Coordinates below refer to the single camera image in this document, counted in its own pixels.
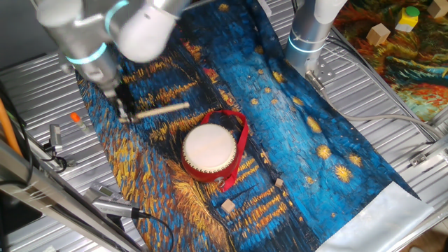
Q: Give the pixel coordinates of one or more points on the aluminium rail with bracket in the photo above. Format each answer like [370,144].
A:
[425,155]

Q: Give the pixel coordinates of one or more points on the pale wooden block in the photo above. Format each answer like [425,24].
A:
[438,7]

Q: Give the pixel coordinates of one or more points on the orange green painting print cloth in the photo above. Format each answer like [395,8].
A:
[413,66]

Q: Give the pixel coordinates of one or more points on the small grey camera on stand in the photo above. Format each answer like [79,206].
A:
[55,137]

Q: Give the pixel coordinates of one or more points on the aluminium frame rail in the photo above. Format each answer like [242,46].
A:
[52,194]

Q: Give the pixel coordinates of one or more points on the orange tube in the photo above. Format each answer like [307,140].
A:
[7,129]

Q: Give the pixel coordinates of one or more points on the pale wooden drumstick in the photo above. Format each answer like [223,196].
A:
[164,109]

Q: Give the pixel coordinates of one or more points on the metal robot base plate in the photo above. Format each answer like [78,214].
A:
[323,70]

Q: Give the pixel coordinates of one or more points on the big wooden cube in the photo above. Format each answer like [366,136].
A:
[378,34]

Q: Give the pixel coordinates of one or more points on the smaller plain wooden cube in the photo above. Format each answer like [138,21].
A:
[279,182]

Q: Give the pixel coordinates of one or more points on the orange capped glue stick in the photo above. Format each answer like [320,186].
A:
[77,120]

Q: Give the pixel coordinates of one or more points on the larger plain wooden cube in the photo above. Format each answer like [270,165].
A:
[228,206]

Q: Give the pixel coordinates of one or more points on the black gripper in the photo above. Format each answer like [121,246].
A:
[125,97]

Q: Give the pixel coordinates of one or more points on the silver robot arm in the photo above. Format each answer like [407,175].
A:
[91,31]

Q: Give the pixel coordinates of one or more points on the red drum with white head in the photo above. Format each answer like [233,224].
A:
[209,150]

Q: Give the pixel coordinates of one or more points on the yellow block with green cap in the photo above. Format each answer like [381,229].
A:
[406,20]

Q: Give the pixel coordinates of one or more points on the blue starry painting print cloth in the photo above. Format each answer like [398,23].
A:
[280,140]

